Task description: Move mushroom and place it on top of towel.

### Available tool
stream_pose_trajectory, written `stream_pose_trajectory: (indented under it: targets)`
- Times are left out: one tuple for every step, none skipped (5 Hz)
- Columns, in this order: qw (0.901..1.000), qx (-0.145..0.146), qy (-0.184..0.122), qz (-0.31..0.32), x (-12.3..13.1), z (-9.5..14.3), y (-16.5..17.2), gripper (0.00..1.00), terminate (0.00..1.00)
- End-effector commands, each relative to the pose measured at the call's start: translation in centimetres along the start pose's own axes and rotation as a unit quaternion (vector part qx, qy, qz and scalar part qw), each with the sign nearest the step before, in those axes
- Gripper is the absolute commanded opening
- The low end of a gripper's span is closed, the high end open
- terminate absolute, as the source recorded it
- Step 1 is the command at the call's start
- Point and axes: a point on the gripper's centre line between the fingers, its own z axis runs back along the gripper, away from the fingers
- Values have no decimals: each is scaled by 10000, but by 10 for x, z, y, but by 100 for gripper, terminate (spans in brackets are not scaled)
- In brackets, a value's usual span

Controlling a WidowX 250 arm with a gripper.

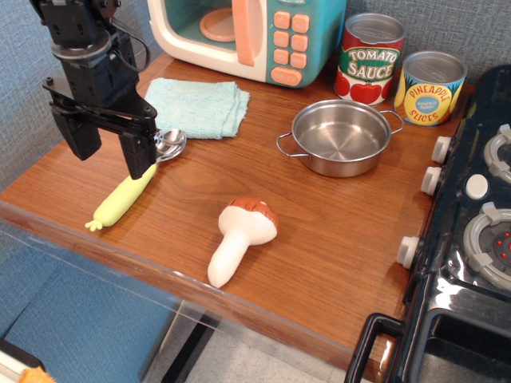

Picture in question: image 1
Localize plush brown white mushroom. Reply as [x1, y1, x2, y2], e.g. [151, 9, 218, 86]
[208, 197, 279, 288]

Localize tomato sauce can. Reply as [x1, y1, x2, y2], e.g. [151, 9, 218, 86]
[335, 13, 406, 105]

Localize black toy stove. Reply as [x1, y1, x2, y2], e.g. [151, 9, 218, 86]
[345, 65, 510, 382]

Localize pineapple slices can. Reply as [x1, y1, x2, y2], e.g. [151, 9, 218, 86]
[394, 51, 467, 127]

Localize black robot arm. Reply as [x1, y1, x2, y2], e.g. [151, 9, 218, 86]
[32, 1, 156, 180]

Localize orange plush item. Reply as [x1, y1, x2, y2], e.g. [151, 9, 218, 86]
[18, 367, 56, 383]

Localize spoon with yellow-green handle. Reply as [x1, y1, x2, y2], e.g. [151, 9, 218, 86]
[85, 128, 187, 232]

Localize teal toy microwave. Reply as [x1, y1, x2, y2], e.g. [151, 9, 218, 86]
[148, 0, 347, 89]

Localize light blue folded towel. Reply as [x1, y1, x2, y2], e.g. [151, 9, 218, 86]
[145, 78, 250, 140]

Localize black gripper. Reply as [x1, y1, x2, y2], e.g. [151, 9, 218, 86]
[42, 59, 156, 180]

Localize small stainless steel pot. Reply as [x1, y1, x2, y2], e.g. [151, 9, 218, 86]
[276, 99, 405, 178]

